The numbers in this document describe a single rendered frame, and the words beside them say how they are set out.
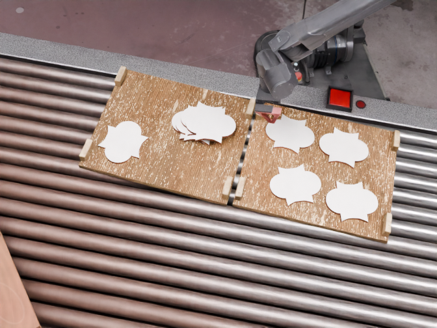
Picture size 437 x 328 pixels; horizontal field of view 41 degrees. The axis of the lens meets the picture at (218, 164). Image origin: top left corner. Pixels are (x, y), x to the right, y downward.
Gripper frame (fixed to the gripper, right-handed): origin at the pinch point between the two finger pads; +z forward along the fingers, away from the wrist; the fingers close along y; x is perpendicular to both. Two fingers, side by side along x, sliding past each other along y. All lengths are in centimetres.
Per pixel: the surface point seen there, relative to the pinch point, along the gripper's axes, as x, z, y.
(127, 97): 42.7, -2.1, -3.4
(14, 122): 70, -8, -20
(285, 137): -2.9, 8.4, -3.9
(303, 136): -7.5, 9.6, -2.3
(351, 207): -23.4, 13.1, -20.6
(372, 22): -11, 112, 149
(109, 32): 117, 78, 97
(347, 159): -20.2, 12.7, -6.1
